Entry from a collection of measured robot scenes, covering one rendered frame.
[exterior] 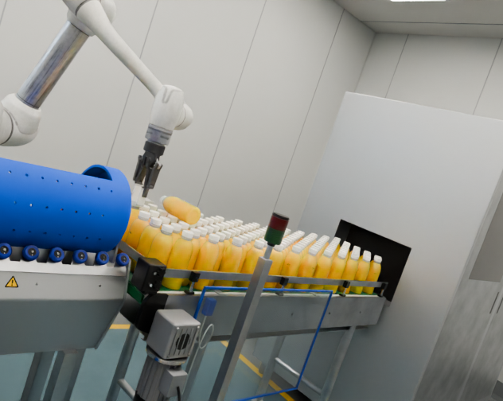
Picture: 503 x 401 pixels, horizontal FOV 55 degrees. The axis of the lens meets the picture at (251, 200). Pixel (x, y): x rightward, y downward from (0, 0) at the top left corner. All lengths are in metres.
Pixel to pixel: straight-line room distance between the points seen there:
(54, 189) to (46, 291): 0.30
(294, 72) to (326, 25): 0.71
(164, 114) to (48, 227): 0.58
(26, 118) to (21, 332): 0.93
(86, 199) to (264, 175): 4.45
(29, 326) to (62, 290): 0.14
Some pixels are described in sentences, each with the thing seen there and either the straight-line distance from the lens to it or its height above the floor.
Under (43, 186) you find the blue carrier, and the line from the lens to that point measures 1.42.
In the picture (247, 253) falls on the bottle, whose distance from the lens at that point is 1.94.
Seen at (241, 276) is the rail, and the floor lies 0.97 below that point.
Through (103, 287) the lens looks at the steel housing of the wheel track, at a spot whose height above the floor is 0.87.
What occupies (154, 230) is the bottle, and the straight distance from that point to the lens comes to 1.70.
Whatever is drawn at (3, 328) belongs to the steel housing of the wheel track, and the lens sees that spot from 1.58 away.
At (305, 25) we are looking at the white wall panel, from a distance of 5.88.
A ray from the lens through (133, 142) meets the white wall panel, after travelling 4.76.
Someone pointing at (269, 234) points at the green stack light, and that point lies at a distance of 1.64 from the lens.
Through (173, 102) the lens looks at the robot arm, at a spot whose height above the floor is 1.50.
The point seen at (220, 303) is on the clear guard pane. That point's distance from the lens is 1.75.
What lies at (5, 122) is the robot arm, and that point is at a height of 1.23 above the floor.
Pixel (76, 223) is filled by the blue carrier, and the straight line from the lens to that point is 1.47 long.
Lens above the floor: 1.43
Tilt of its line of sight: 6 degrees down
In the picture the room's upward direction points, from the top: 19 degrees clockwise
